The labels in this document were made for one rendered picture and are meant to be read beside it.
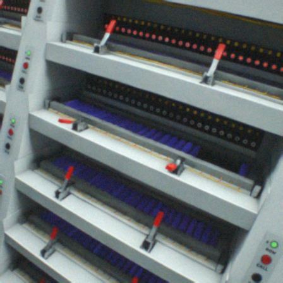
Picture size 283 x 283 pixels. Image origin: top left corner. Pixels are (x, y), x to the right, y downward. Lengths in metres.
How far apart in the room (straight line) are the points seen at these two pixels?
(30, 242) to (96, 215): 0.27
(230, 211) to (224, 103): 0.21
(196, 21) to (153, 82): 0.28
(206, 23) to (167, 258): 0.61
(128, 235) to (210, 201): 0.22
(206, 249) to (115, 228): 0.22
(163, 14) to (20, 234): 0.79
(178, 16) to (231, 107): 0.37
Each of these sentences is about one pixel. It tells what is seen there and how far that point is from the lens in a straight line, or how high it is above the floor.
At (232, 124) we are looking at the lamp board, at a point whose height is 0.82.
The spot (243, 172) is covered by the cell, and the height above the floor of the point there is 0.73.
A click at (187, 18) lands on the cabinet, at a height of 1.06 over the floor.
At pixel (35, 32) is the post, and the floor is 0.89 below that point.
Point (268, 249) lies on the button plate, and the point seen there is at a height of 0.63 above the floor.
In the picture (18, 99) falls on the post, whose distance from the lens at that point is 0.75.
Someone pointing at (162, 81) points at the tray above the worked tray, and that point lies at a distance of 0.52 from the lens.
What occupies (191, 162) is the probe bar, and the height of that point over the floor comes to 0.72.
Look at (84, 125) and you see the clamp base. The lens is 0.63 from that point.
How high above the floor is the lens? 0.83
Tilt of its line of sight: 11 degrees down
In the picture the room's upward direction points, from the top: 18 degrees clockwise
